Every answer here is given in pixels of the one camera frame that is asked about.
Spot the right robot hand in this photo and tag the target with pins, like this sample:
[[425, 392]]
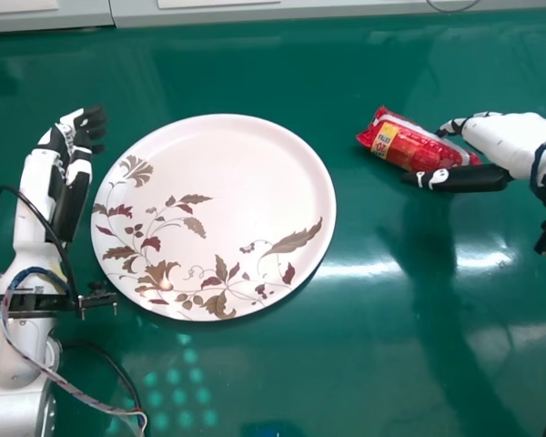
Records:
[[505, 141]]

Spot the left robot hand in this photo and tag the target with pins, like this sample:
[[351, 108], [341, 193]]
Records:
[[32, 205]]

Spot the red biscuit packet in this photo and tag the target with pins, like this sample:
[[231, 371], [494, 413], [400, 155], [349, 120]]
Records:
[[405, 145]]

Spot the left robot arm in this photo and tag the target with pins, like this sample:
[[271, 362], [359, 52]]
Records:
[[13, 387]]

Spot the plate with brown leaf pattern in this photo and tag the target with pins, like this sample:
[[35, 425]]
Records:
[[232, 182]]

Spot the white socket strip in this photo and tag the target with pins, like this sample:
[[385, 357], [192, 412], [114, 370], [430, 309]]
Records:
[[45, 5]]

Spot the grey aluminium table rail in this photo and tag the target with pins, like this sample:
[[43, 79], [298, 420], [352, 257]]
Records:
[[346, 7], [50, 23]]

